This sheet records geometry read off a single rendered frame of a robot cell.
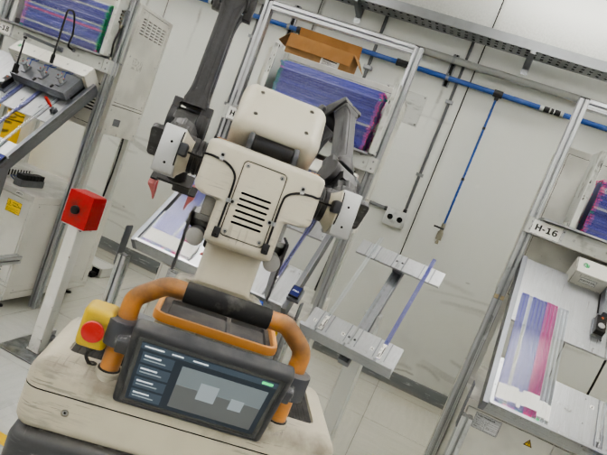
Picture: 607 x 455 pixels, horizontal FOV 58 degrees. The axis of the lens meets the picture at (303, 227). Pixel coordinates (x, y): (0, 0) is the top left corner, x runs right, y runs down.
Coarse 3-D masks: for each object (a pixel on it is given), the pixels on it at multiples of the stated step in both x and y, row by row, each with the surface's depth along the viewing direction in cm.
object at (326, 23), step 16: (288, 16) 259; (304, 16) 253; (320, 16) 251; (352, 32) 247; (368, 32) 245; (400, 48) 242; (272, 64) 251; (272, 80) 263; (384, 112) 237; (384, 128) 240
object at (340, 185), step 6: (342, 180) 140; (336, 186) 139; (342, 186) 136; (348, 186) 138; (354, 186) 140; (354, 192) 136; (360, 204) 134; (366, 204) 135; (360, 210) 136; (366, 210) 135; (360, 216) 137; (354, 222) 138; (354, 228) 140
